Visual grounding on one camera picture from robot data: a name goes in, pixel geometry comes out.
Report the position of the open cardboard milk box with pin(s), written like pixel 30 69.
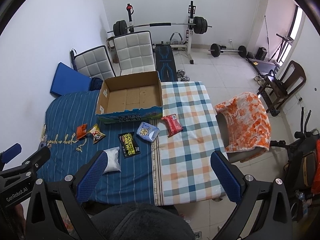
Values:
pixel 127 98

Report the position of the orange snack packet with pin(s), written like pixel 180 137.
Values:
pixel 81 131

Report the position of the black exercise bike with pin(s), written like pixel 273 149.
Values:
pixel 300 170

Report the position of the barbell on rack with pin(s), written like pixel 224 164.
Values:
pixel 198 26

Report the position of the chrome dumbbell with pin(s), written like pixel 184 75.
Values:
pixel 181 75

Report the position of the barbell on floor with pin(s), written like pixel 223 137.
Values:
pixel 216 50

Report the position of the yellow panda snack packet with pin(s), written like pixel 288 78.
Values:
pixel 96 134

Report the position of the orange white floral towel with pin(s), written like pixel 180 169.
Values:
pixel 245 114

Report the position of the blue striped bed cover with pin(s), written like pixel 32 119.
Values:
pixel 74 136

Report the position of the white cushioned chair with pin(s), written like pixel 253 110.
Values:
pixel 135 53
pixel 92 63

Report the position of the white barbell rack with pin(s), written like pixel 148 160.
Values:
pixel 189 33

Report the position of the white cushioned chair left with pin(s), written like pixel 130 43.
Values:
pixel 92 63

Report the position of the white zip bag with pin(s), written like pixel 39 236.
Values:
pixel 113 164

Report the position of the grey chair under towel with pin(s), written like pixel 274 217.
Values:
pixel 235 152

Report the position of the white cushioned chair right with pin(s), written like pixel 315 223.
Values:
pixel 135 53

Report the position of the black shoe shine wipes pack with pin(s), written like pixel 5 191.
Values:
pixel 128 144

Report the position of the black treadmill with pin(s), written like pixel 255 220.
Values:
pixel 262 67

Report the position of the light blue tissue pack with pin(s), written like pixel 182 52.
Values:
pixel 147 131

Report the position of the dark wooden chair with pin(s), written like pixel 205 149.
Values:
pixel 276 91

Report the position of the plaid checked bed cover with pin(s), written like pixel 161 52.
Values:
pixel 181 164

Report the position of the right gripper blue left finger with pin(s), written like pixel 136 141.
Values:
pixel 88 176

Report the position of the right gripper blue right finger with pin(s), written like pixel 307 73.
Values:
pixel 228 175

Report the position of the blue folded mat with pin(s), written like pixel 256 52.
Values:
pixel 66 80

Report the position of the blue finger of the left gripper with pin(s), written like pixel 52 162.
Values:
pixel 10 153

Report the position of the black blue weight bench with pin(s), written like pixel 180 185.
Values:
pixel 165 63

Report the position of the red snack packet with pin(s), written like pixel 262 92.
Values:
pixel 172 124

